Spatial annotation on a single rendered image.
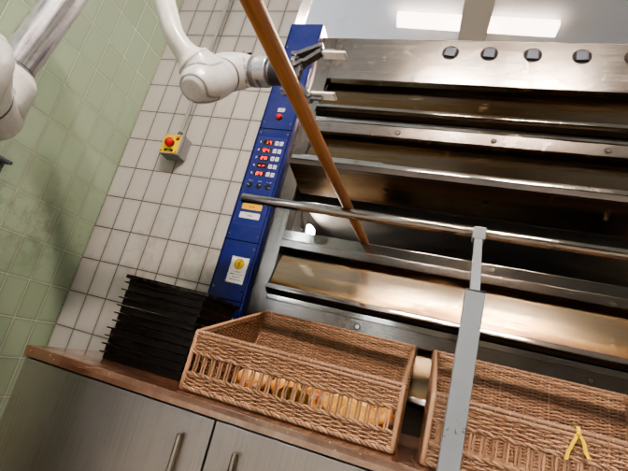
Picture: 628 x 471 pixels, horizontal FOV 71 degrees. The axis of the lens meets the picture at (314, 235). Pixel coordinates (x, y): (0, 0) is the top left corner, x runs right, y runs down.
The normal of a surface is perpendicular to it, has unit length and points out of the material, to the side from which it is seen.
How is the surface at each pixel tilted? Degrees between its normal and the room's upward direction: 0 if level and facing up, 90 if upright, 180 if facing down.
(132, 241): 90
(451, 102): 70
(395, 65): 90
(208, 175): 90
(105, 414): 90
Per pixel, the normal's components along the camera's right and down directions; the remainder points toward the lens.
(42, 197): 0.94, 0.16
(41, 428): -0.25, -0.31
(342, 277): -0.15, -0.62
